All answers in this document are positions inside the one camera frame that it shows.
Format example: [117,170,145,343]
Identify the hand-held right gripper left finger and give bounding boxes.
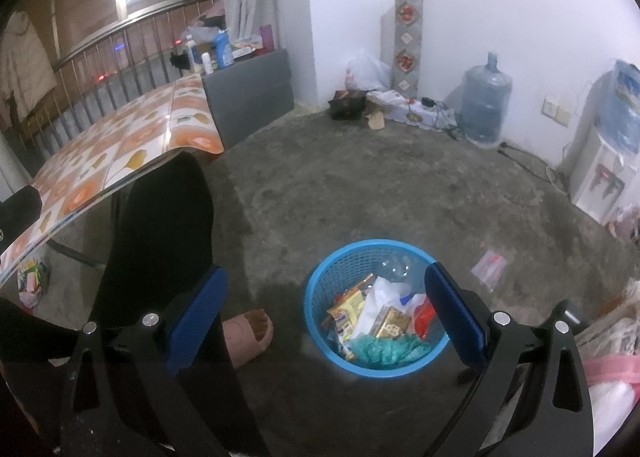
[59,264,229,457]

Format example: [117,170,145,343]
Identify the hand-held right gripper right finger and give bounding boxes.
[424,261,596,457]

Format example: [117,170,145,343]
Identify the red snack wrapper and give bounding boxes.
[412,299,439,341]

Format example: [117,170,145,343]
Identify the gold printed box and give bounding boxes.
[375,306,414,341]

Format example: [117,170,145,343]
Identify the teal mesh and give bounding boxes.
[350,334,434,369]

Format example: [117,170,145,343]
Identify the yellow printed snack bag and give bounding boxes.
[327,274,377,334]

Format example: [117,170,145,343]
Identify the blue plastic basket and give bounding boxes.
[304,238,453,379]

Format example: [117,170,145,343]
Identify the pink slipper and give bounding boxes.
[221,308,275,369]

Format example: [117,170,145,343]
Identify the small clear packet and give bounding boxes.
[472,250,509,291]

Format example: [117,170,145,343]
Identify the colourful packet pile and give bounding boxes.
[17,257,51,308]

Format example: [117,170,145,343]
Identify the person's leg black trousers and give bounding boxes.
[92,151,273,457]

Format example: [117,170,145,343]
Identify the hanging pale jacket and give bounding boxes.
[0,12,59,108]

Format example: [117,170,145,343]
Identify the white net fabric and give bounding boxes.
[575,277,640,359]

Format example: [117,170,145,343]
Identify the pink cloth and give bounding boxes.
[585,354,640,389]

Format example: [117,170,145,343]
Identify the metal railing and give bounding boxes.
[0,0,226,178]

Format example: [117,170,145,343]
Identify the white water dispenser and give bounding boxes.
[570,124,637,226]

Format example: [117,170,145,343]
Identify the white plastic sheet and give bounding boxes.
[367,89,457,127]

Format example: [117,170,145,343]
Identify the blue water jug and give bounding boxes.
[458,52,514,146]

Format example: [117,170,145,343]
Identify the grey cabinet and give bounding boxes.
[202,48,296,150]

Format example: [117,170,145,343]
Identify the dark bag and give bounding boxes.
[328,89,369,120]

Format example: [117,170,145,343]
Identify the white plastic bag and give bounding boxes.
[345,49,394,93]

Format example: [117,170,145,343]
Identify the water jug on dispenser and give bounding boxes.
[602,59,640,154]

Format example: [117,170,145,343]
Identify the pile of clothes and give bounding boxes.
[182,2,227,44]

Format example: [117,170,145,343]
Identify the flat printed box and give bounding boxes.
[232,37,264,58]

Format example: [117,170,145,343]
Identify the black power cable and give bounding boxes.
[497,138,572,194]

